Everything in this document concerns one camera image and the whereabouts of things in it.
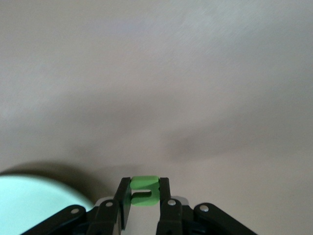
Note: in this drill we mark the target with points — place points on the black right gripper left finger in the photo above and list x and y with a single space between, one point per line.
123 195

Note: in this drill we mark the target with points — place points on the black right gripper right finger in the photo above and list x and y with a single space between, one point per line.
165 195

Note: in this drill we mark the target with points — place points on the green foam letter U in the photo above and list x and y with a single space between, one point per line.
145 181

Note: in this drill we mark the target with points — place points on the light green round plate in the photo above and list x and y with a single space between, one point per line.
36 200

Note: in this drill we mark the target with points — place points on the brown table cover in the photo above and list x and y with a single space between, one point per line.
156 85

